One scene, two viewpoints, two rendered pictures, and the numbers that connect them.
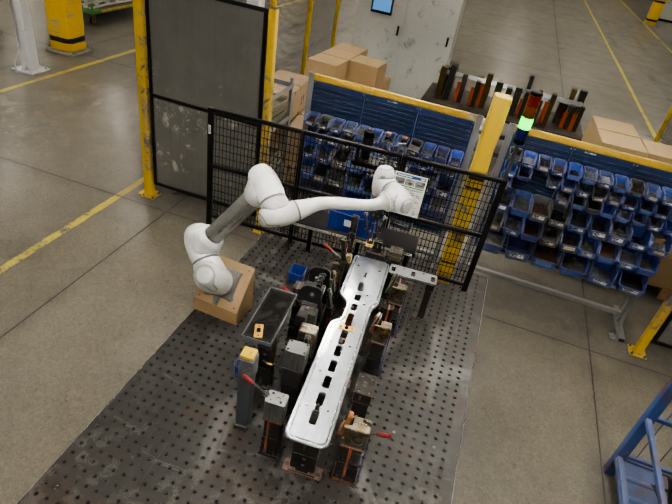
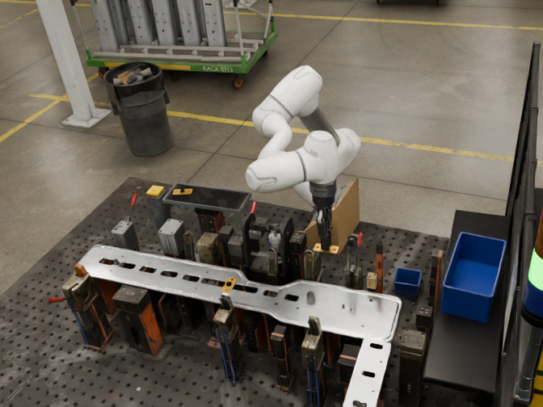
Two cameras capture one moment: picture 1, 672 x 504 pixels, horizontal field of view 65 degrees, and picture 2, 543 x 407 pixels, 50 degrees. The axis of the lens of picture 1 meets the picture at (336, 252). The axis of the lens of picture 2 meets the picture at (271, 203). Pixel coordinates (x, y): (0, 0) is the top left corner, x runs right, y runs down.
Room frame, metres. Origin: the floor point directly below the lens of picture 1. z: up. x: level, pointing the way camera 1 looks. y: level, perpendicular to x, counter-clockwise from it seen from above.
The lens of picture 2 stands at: (2.67, -1.70, 2.62)
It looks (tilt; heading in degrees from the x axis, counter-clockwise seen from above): 36 degrees down; 106
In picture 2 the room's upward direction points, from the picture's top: 7 degrees counter-clockwise
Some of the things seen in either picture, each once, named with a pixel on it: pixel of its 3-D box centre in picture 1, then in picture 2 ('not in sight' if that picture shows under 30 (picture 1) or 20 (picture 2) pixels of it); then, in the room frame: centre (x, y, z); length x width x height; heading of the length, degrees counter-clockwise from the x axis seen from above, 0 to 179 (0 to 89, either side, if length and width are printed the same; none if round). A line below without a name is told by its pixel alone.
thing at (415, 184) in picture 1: (406, 194); (513, 296); (2.98, -0.37, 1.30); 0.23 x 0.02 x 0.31; 81
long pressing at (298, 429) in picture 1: (346, 331); (224, 286); (1.97, -0.13, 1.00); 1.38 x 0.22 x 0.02; 171
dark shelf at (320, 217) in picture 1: (349, 229); (471, 287); (2.91, -0.06, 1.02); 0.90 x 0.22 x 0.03; 81
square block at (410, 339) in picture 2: (390, 272); (410, 372); (2.70, -0.36, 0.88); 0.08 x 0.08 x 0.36; 81
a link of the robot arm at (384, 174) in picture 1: (384, 181); (317, 157); (2.39, -0.18, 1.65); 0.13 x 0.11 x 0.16; 32
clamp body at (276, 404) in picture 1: (273, 425); (132, 257); (1.43, 0.13, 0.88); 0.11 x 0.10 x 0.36; 81
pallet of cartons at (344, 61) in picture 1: (347, 96); not in sight; (7.04, 0.22, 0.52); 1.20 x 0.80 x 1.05; 164
